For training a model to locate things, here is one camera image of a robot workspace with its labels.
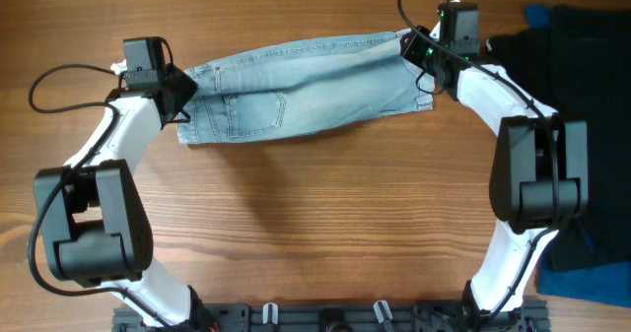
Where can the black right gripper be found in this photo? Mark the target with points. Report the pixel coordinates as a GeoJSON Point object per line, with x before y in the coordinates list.
{"type": "Point", "coordinates": [411, 48]}

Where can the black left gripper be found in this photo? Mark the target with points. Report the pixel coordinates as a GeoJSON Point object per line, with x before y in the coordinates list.
{"type": "Point", "coordinates": [188, 86]}

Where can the light blue denim shorts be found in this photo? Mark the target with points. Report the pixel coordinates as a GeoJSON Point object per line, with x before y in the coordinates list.
{"type": "Point", "coordinates": [303, 87]}

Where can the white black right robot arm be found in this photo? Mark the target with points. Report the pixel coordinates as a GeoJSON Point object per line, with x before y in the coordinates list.
{"type": "Point", "coordinates": [539, 177]}

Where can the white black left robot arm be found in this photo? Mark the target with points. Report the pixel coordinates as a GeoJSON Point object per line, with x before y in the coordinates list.
{"type": "Point", "coordinates": [90, 218]}

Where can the blue cloth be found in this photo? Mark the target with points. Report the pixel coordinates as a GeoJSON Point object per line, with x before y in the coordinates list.
{"type": "Point", "coordinates": [588, 77]}

